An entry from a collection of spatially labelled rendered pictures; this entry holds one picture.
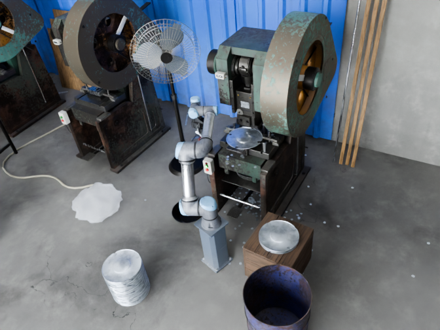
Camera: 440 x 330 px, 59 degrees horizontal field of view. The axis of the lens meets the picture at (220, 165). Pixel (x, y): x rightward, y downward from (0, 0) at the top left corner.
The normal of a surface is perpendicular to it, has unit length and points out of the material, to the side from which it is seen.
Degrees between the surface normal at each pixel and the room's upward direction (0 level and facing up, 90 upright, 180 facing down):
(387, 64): 90
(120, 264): 0
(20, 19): 90
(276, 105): 89
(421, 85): 90
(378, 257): 0
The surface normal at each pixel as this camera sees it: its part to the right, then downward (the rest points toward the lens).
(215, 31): -0.51, 0.59
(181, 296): -0.09, -0.76
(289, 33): -0.30, -0.43
